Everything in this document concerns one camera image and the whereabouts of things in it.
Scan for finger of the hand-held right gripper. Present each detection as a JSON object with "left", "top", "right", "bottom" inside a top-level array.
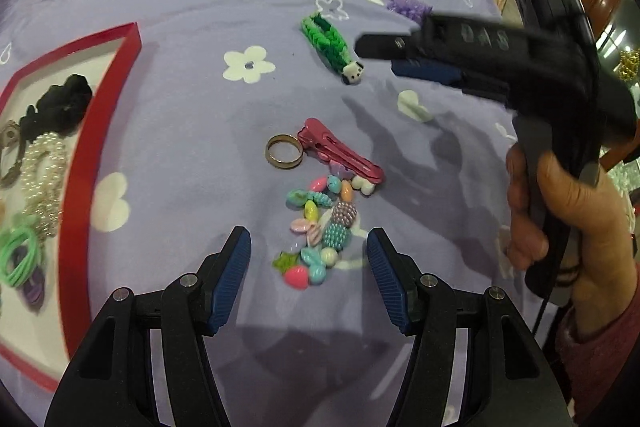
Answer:
[
  {"left": 354, "top": 18, "right": 426, "bottom": 62},
  {"left": 391, "top": 59, "right": 471, "bottom": 94}
]

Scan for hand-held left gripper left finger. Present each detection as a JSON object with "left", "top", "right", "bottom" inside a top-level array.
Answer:
[{"left": 44, "top": 227, "right": 252, "bottom": 427}]

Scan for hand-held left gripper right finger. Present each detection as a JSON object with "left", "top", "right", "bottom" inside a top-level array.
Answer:
[{"left": 366, "top": 228, "right": 576, "bottom": 427}]

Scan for green braided bracelet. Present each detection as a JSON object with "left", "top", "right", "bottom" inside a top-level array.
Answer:
[{"left": 300, "top": 12, "right": 366, "bottom": 86}]

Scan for colourful bead bracelet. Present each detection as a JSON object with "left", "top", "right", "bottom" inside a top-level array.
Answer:
[{"left": 272, "top": 174, "right": 376, "bottom": 290}]

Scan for purple hair tie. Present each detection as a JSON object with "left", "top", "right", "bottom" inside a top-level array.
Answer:
[{"left": 15, "top": 274, "right": 47, "bottom": 310}]

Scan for red jewelry box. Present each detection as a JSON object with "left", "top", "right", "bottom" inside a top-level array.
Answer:
[{"left": 0, "top": 22, "right": 142, "bottom": 394}]

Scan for white pearl bracelet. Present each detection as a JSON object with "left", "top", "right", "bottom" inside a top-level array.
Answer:
[{"left": 20, "top": 131, "right": 68, "bottom": 238}]

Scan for green hair ties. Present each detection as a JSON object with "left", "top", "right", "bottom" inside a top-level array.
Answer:
[{"left": 0, "top": 213, "right": 42, "bottom": 285}]

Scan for black scrunchie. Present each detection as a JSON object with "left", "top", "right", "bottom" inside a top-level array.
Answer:
[{"left": 20, "top": 74, "right": 93, "bottom": 132}]

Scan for brown bracelet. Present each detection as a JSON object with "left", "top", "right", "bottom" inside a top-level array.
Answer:
[{"left": 0, "top": 121, "right": 28, "bottom": 188}]

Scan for person's right forearm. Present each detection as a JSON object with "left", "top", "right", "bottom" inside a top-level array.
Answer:
[{"left": 552, "top": 292, "right": 640, "bottom": 427}]

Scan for person's right hand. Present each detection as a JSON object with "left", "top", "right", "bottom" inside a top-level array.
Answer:
[{"left": 504, "top": 142, "right": 638, "bottom": 339}]

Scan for purple scrunchie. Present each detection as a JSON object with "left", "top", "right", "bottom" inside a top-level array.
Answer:
[{"left": 387, "top": 0, "right": 433, "bottom": 25}]

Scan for gold tinsel decoration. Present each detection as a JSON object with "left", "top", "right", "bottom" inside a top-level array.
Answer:
[{"left": 617, "top": 49, "right": 640, "bottom": 80}]

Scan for pink hair clip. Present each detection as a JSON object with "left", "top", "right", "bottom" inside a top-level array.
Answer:
[{"left": 298, "top": 117, "right": 386, "bottom": 186}]

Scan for purple flower print blanket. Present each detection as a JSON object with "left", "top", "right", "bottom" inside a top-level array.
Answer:
[{"left": 0, "top": 0, "right": 571, "bottom": 427}]

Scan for black wrist band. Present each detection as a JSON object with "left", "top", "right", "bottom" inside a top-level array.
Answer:
[{"left": 555, "top": 259, "right": 583, "bottom": 290}]

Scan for gold ring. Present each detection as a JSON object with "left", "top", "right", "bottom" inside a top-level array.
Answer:
[{"left": 265, "top": 134, "right": 304, "bottom": 168}]

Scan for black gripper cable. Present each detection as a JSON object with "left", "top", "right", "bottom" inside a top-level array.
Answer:
[{"left": 532, "top": 297, "right": 551, "bottom": 338}]

